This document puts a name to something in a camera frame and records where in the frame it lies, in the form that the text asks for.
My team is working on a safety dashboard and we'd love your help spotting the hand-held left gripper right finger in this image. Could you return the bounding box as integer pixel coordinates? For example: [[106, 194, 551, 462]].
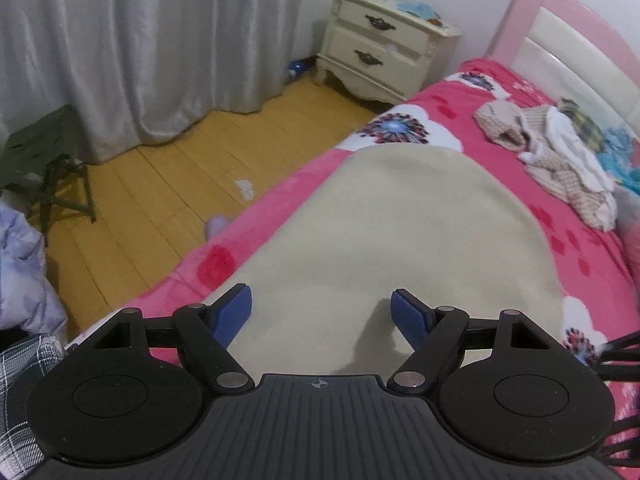
[[388, 288, 564, 395]]

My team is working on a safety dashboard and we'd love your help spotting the beige jacket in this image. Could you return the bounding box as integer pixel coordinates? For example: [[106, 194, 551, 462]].
[[214, 141, 564, 377]]

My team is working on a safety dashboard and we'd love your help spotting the dark wooden stool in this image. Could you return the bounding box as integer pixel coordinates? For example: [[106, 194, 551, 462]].
[[0, 104, 99, 247]]

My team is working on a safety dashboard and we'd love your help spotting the grey curtain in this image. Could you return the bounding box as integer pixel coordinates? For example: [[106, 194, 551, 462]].
[[0, 0, 312, 164]]

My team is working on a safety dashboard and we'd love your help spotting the pink floral bed blanket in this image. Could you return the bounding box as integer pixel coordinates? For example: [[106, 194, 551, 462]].
[[65, 56, 640, 480]]

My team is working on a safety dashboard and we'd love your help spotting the cream nightstand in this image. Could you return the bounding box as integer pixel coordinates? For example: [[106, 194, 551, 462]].
[[314, 0, 462, 107]]

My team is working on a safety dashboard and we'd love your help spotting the dark plaid cloth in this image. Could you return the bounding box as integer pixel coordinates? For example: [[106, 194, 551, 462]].
[[0, 331, 67, 480]]

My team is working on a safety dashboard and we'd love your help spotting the white garment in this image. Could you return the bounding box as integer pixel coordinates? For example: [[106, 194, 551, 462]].
[[519, 106, 617, 194]]

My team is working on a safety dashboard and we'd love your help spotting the green plaid cloth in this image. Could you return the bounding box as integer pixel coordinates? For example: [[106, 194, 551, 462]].
[[555, 96, 607, 154]]

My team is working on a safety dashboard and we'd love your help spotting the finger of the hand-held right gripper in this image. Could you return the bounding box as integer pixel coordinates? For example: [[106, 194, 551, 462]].
[[596, 330, 640, 382]]

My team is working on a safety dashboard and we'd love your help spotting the light blue cloth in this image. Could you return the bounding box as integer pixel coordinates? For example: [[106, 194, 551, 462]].
[[596, 126, 640, 189]]

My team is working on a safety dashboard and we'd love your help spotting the pink checkered garment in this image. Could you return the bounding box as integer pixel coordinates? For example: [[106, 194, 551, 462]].
[[473, 100, 619, 232]]

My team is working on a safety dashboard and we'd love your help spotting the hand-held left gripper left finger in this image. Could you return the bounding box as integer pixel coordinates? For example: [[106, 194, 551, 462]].
[[94, 284, 253, 395]]

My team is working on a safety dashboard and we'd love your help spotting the pink bed headboard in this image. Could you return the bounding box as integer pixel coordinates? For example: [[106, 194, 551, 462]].
[[484, 0, 640, 142]]

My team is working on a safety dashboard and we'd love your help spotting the light purple bedding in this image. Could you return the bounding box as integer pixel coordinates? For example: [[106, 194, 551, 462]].
[[0, 199, 69, 332]]

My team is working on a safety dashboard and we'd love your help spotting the light blue paper item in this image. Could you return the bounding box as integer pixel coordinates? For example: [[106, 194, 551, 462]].
[[396, 0, 442, 21]]

